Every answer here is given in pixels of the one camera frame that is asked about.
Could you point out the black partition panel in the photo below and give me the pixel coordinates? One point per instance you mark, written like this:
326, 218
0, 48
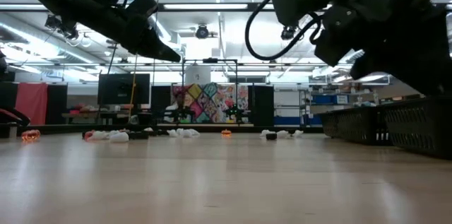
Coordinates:
160, 98
7, 95
260, 105
56, 104

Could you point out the black slotted plastic basket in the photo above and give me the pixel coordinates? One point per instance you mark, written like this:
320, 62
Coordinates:
349, 125
416, 128

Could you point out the white board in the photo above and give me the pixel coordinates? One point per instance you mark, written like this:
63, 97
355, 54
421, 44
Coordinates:
286, 102

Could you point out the dark background desk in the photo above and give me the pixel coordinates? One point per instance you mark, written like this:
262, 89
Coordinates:
92, 114

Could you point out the white box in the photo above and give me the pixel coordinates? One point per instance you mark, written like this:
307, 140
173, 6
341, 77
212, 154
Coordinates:
197, 74

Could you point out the black background rig frame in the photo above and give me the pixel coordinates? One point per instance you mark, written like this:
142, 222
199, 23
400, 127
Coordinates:
210, 60

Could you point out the black background robot arm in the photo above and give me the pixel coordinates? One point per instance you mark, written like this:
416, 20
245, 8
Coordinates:
233, 112

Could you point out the red cloth panel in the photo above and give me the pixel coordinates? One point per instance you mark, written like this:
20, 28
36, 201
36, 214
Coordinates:
31, 102

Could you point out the small red decoration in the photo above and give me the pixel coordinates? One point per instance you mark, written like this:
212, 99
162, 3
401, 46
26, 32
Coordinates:
88, 135

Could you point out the rack with blue bins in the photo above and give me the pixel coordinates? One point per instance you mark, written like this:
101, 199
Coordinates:
328, 99

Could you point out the small black decoration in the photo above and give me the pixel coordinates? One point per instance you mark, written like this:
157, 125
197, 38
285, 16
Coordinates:
139, 135
271, 137

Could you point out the black monitor screen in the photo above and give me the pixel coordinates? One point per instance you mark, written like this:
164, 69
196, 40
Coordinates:
123, 89

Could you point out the orange pumpkin decoration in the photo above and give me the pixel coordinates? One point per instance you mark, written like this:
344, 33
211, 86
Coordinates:
31, 135
226, 133

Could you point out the black aluminium rig frame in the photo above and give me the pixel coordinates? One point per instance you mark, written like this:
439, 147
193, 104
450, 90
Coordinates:
247, 129

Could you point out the white led light bar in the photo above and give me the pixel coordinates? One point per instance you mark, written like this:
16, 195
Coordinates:
205, 6

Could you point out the black ceiling-mounted camera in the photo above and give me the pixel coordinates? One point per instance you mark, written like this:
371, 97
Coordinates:
202, 32
287, 33
63, 28

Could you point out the black and red curved object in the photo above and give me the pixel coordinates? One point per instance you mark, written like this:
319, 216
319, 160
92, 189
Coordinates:
12, 115

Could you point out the person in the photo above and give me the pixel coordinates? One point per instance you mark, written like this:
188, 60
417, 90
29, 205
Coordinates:
175, 108

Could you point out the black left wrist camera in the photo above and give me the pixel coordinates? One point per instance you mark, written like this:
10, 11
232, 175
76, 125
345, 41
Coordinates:
141, 5

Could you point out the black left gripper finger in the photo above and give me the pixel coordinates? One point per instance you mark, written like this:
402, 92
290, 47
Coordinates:
155, 47

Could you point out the colourful patterned board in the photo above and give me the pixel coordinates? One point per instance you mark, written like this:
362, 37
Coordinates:
212, 100

